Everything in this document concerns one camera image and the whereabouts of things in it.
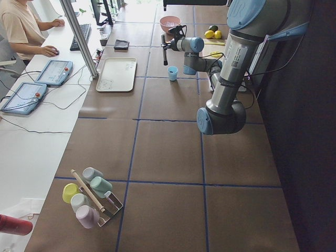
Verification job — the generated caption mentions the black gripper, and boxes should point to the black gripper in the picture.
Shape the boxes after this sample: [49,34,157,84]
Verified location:
[161,39,179,51]

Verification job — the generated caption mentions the metal muddler with black tip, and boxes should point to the metal muddler with black tip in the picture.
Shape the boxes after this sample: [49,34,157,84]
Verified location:
[161,34,168,66]

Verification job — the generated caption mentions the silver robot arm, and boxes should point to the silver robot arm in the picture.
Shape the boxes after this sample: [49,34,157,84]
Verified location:
[161,0,313,135]
[163,0,232,11]

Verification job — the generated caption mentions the pile of clear ice cubes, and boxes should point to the pile of clear ice cubes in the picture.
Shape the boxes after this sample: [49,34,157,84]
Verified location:
[165,22,178,27]

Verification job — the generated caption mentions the light blue cup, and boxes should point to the light blue cup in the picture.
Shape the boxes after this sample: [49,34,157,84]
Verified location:
[167,66,179,81]

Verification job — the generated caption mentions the grey cup on rack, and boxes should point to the grey cup on rack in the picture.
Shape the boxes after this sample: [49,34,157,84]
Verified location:
[82,167,104,182]

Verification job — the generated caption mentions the mint cup on rack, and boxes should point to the mint cup on rack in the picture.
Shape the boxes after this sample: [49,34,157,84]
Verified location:
[90,176,113,198]

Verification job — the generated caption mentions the white cup rack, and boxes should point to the white cup rack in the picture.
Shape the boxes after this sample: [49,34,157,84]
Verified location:
[71,170,123,227]

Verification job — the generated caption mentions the yellow cup on rack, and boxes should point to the yellow cup on rack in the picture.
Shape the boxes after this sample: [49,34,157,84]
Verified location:
[62,183,80,204]

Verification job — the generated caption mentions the white cup on rack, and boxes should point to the white cup on rack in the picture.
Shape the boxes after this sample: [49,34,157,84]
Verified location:
[70,193,91,213]

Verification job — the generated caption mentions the pink cup on rack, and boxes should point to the pink cup on rack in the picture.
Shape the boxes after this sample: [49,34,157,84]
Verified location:
[76,205,100,229]

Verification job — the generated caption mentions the pink bowl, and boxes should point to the pink bowl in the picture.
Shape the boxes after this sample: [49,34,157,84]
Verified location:
[160,16,181,33]

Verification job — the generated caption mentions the wooden cutting board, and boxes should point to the wooden cutting board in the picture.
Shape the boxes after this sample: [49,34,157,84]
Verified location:
[203,39,226,44]

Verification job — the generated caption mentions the folded grey cloth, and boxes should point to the folded grey cloth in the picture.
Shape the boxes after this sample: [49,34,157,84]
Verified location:
[113,39,130,50]

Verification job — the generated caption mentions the yellow lemon left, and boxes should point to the yellow lemon left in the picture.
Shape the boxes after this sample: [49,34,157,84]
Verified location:
[204,30,215,39]

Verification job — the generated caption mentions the yellow-green plastic knife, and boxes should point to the yellow-green plastic knife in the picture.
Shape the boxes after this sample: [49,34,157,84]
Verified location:
[204,42,226,46]

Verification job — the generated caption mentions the green avocado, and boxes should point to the green avocado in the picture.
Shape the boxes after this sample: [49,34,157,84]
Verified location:
[208,25,218,32]

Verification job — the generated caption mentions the cream bear tray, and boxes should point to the cream bear tray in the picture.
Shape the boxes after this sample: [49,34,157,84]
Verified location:
[96,58,137,92]

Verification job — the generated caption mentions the lemon slices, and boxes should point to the lemon slices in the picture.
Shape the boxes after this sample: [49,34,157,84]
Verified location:
[209,51,224,58]

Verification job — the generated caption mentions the black keyboard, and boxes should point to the black keyboard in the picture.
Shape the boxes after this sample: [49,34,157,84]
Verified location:
[69,23,92,51]

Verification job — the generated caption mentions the teach pendant far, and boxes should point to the teach pendant far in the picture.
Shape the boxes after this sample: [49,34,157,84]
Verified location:
[35,60,73,86]

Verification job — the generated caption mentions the teach pendant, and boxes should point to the teach pendant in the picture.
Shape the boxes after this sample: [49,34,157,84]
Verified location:
[35,60,73,86]
[1,82,48,115]

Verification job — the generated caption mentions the person in beige shirt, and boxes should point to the person in beige shirt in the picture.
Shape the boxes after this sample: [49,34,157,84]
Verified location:
[1,0,65,65]

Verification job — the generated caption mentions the teach pendant near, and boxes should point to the teach pendant near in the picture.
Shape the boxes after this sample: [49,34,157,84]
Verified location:
[1,82,48,115]

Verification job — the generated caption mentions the red bottle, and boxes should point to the red bottle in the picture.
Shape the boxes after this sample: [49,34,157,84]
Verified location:
[1,215,33,236]

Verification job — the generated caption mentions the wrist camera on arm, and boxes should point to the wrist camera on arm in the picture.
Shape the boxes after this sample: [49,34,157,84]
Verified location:
[168,25,187,39]

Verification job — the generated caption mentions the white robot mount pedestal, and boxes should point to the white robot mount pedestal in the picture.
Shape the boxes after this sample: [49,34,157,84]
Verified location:
[208,73,247,92]

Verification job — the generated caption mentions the aluminium frame post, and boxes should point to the aluminium frame post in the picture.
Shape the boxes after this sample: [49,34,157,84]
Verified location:
[60,0,99,79]

